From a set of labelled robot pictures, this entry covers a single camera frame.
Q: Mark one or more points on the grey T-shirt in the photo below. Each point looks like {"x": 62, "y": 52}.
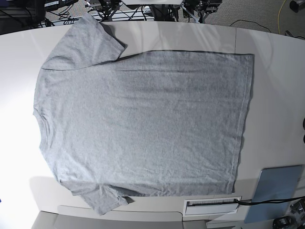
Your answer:
{"x": 155, "y": 124}

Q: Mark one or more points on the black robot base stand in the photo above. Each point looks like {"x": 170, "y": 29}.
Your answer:
{"x": 161, "y": 12}

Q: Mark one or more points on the blue-grey tablet pad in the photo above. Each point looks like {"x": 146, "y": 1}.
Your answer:
{"x": 273, "y": 183}

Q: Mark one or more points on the white table cable grommet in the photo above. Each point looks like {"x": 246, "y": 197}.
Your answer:
{"x": 210, "y": 206}

